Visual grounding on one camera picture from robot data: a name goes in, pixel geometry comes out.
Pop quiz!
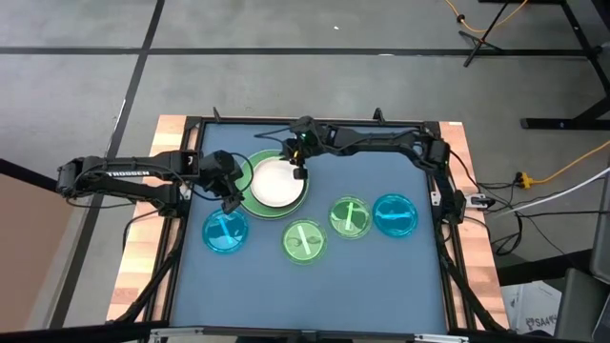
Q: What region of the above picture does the yellow extension cable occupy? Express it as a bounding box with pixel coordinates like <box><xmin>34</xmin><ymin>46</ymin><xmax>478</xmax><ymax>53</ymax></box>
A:
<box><xmin>515</xmin><ymin>139</ymin><xmax>610</xmax><ymax>188</ymax></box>
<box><xmin>442</xmin><ymin>0</ymin><xmax>531</xmax><ymax>35</ymax></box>

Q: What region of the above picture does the white plastic plate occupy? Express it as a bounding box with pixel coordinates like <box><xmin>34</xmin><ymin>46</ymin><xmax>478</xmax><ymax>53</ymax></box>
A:
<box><xmin>250</xmin><ymin>157</ymin><xmax>307</xmax><ymax>210</ymax></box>

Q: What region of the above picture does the large opaque green plate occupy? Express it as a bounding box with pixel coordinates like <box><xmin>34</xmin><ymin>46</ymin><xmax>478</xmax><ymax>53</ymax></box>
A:
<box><xmin>236</xmin><ymin>149</ymin><xmax>311</xmax><ymax>221</ymax></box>

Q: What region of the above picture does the blue cup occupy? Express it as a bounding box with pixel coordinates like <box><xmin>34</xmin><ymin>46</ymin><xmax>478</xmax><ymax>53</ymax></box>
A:
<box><xmin>201</xmin><ymin>208</ymin><xmax>251</xmax><ymax>255</ymax></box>
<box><xmin>372</xmin><ymin>192</ymin><xmax>420</xmax><ymax>239</ymax></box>

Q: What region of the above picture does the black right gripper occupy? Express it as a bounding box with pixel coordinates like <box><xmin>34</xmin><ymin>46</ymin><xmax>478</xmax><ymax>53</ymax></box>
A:
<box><xmin>284</xmin><ymin>115</ymin><xmax>331</xmax><ymax>182</ymax></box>

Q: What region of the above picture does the white printed box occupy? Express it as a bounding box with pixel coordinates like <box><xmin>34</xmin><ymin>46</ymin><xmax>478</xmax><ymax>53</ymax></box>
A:
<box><xmin>498</xmin><ymin>279</ymin><xmax>564</xmax><ymax>338</ymax></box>

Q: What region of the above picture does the wooden table board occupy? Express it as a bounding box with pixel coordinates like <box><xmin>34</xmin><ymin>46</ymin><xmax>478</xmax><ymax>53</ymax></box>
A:
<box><xmin>105</xmin><ymin>113</ymin><xmax>510</xmax><ymax>334</ymax></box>

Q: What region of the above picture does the blue cup right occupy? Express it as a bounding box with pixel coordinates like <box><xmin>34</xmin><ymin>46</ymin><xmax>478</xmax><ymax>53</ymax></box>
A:
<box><xmin>372</xmin><ymin>192</ymin><xmax>420</xmax><ymax>239</ymax></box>

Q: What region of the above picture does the white power strip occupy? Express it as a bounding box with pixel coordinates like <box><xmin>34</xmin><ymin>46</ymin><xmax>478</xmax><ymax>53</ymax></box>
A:
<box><xmin>464</xmin><ymin>192</ymin><xmax>498</xmax><ymax>212</ymax></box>

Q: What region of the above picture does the white floor cable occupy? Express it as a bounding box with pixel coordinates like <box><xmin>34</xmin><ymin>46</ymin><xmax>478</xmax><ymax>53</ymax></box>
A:
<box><xmin>495</xmin><ymin>166</ymin><xmax>610</xmax><ymax>216</ymax></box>

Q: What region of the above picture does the silver camera mount rail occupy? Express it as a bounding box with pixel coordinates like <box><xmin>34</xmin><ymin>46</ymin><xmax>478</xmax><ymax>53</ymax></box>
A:
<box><xmin>148</xmin><ymin>325</ymin><xmax>472</xmax><ymax>343</ymax></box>

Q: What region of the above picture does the black aluminium table frame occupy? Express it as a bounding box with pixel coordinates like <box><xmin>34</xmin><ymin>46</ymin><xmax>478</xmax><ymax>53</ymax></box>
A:
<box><xmin>107</xmin><ymin>107</ymin><xmax>514</xmax><ymax>343</ymax></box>

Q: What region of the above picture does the brown partition board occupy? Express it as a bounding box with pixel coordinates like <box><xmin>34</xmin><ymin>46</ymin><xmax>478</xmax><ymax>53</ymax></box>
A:
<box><xmin>0</xmin><ymin>171</ymin><xmax>75</xmax><ymax>333</ymax></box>

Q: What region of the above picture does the black tripod stand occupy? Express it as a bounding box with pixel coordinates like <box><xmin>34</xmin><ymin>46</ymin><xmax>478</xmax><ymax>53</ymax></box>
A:
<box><xmin>457</xmin><ymin>0</ymin><xmax>515</xmax><ymax>69</ymax></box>

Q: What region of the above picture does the black desk leg frame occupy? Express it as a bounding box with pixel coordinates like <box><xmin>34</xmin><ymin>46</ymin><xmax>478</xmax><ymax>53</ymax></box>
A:
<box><xmin>478</xmin><ymin>0</ymin><xmax>610</xmax><ymax>131</ymax></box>

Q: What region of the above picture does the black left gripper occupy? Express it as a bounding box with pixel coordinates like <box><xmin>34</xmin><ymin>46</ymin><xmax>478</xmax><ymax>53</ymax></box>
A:
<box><xmin>197</xmin><ymin>149</ymin><xmax>246</xmax><ymax>215</ymax></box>

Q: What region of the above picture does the blue cup left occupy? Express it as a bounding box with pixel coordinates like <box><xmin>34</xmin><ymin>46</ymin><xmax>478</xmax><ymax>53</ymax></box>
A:
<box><xmin>201</xmin><ymin>208</ymin><xmax>251</xmax><ymax>255</ymax></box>

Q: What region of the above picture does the black floor cable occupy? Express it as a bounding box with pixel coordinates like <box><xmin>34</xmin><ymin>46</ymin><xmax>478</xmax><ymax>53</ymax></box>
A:
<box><xmin>469</xmin><ymin>178</ymin><xmax>610</xmax><ymax>256</ymax></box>

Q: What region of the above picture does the green cup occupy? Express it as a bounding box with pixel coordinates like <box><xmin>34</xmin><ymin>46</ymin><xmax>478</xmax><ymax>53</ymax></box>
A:
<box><xmin>328</xmin><ymin>195</ymin><xmax>374</xmax><ymax>240</ymax></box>
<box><xmin>280</xmin><ymin>217</ymin><xmax>329</xmax><ymax>266</ymax></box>

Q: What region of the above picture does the grey chair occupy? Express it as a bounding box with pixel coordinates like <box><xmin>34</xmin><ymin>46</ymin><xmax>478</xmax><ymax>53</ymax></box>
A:
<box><xmin>552</xmin><ymin>166</ymin><xmax>610</xmax><ymax>343</ymax></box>

